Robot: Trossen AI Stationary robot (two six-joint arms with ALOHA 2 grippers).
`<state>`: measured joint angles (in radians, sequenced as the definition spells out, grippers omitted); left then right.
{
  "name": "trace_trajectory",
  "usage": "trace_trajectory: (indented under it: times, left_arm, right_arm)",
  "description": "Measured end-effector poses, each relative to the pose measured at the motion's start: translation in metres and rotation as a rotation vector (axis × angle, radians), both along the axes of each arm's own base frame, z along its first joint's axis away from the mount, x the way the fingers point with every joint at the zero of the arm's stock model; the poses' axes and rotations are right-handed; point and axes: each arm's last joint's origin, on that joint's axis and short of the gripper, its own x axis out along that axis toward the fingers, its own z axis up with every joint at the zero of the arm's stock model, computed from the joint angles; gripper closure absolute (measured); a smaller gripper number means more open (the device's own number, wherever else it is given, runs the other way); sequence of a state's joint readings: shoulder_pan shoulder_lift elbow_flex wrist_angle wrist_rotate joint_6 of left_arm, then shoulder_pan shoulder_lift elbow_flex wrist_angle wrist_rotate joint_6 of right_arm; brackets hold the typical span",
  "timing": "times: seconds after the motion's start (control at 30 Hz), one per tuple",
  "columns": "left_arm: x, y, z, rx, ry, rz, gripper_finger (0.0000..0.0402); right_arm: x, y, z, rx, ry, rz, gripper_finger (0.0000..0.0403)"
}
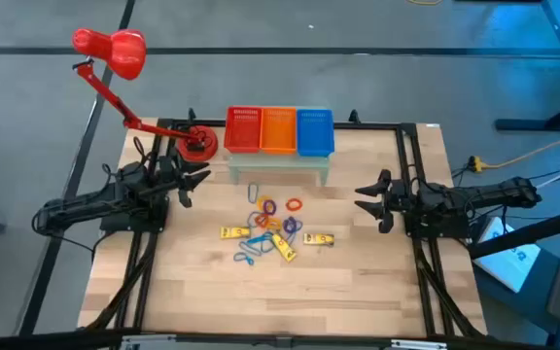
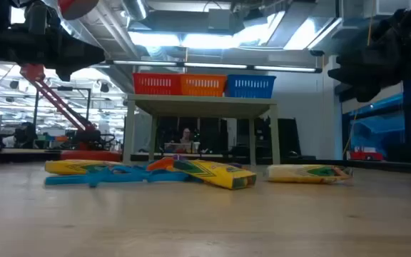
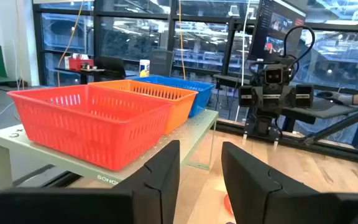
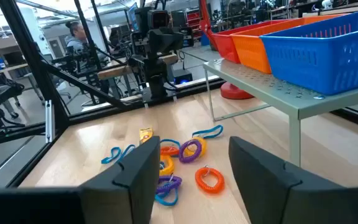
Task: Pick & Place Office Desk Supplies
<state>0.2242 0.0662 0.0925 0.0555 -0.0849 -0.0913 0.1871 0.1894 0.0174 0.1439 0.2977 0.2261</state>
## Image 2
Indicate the black security camera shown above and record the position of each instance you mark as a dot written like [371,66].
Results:
[316,53]

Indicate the person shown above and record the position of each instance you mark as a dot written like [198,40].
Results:
[186,137]
[25,135]

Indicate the long ceiling light bar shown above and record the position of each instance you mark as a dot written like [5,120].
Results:
[212,65]

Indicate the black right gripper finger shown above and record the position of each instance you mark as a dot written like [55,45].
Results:
[364,82]
[357,57]

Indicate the red articulated stand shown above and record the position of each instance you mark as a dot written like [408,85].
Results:
[54,98]

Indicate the yellow green crayon box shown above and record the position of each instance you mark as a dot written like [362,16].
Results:
[305,173]
[219,175]
[73,166]

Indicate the silver air duct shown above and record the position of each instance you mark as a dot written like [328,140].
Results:
[134,9]

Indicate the blue plastic basket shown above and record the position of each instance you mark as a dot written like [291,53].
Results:
[250,86]

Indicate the black cabinet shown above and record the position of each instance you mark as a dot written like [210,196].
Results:
[289,137]

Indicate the beige table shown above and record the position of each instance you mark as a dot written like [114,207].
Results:
[202,105]

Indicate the red box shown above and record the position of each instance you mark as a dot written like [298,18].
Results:
[365,156]

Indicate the orange plastic basket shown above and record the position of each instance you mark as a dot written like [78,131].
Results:
[202,85]

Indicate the red plastic basket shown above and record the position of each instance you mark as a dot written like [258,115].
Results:
[155,84]

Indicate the grey ceiling air unit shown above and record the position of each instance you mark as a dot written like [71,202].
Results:
[387,7]

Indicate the dark low bench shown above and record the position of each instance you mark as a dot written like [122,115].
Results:
[20,156]

